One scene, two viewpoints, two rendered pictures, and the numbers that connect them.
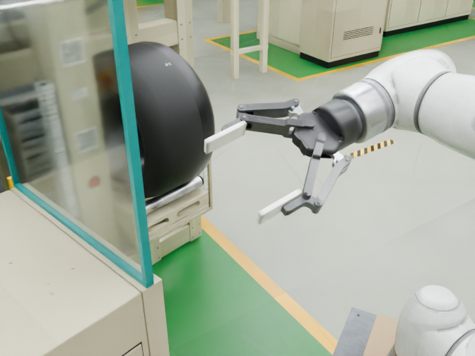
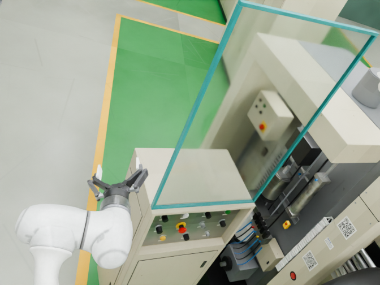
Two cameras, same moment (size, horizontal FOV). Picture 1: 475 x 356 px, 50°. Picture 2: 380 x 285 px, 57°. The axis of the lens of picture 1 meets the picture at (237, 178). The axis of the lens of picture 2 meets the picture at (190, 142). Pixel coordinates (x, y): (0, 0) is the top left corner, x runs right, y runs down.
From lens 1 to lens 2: 136 cm
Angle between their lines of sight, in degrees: 80
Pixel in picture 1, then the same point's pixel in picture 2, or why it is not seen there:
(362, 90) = (114, 199)
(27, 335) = (152, 169)
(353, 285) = not seen: outside the picture
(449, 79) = (80, 212)
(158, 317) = (146, 221)
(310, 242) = not seen: outside the picture
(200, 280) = not seen: outside the picture
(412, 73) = (102, 213)
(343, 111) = (111, 191)
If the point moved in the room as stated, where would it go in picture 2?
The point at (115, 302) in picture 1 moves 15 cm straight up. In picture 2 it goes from (150, 194) to (158, 173)
